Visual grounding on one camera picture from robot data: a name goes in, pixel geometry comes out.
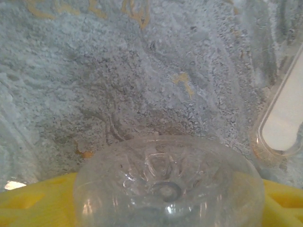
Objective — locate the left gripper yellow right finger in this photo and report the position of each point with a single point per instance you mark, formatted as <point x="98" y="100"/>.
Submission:
<point x="284" y="208"/>

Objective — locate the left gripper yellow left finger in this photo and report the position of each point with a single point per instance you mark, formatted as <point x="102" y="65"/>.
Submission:
<point x="35" y="205"/>

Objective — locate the clear case with white card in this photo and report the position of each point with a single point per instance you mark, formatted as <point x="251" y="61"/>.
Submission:
<point x="284" y="113"/>

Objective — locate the clear plastic bottle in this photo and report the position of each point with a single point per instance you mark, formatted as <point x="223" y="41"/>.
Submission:
<point x="165" y="165"/>

